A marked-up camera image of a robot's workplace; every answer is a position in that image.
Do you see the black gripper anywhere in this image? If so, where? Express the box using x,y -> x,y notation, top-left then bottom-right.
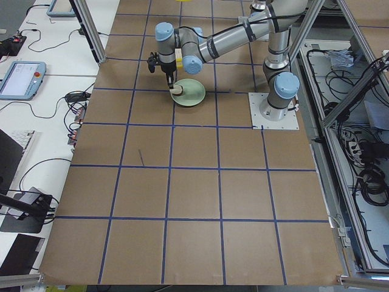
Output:
160,60 -> 177,90

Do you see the white steamed bun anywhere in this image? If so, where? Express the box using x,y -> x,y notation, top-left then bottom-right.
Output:
170,85 -> 184,96

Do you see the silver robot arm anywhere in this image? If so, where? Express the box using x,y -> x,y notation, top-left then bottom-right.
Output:
147,1 -> 308,122

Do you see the light green plate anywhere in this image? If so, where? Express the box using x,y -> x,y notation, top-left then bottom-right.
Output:
170,78 -> 206,106

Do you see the blue teach pendant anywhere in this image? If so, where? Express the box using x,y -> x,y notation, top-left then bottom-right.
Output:
46,0 -> 75,18
1,61 -> 46,101

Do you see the white keyboard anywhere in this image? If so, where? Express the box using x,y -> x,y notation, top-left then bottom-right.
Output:
10,130 -> 36,154

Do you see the black laptop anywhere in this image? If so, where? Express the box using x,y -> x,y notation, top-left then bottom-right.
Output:
1,131 -> 45,276

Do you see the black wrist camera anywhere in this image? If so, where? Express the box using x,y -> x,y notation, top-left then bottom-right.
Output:
147,52 -> 160,73

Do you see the aluminium frame post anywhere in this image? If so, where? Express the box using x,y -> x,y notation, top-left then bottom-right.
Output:
69,0 -> 106,64

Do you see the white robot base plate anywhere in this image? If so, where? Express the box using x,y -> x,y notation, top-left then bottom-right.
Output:
248,92 -> 300,130

